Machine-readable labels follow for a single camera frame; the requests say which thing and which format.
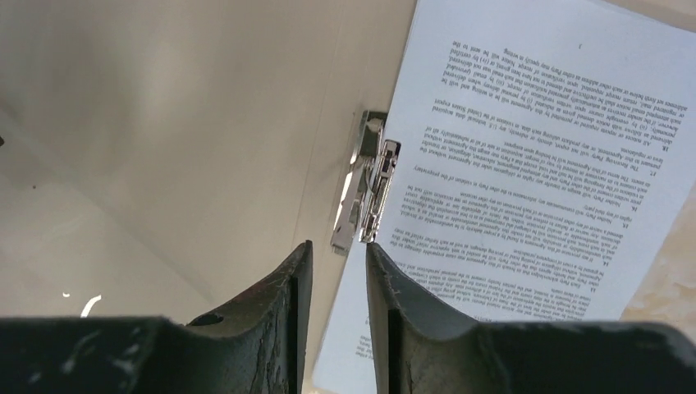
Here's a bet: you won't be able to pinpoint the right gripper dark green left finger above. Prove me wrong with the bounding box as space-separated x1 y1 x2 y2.
1 241 313 393

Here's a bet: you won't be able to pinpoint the printed white paper sheets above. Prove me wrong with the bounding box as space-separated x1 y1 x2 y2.
312 0 696 394

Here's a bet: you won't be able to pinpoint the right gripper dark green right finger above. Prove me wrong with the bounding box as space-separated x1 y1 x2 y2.
365 243 695 393

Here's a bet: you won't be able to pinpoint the metal folder clip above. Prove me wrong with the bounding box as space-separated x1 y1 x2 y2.
330 110 401 255

